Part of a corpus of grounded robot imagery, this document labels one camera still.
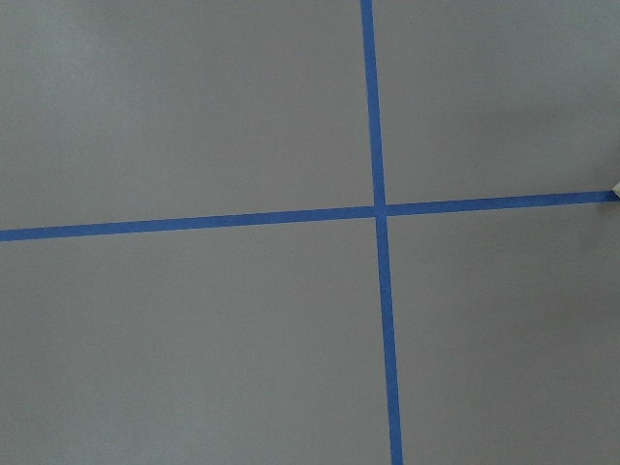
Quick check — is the vertical blue tape strip left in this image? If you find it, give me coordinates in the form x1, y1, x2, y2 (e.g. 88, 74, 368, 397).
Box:
360, 1, 404, 464

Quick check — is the long horizontal blue tape strip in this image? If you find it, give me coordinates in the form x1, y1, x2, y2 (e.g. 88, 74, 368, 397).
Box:
1, 191, 619, 242

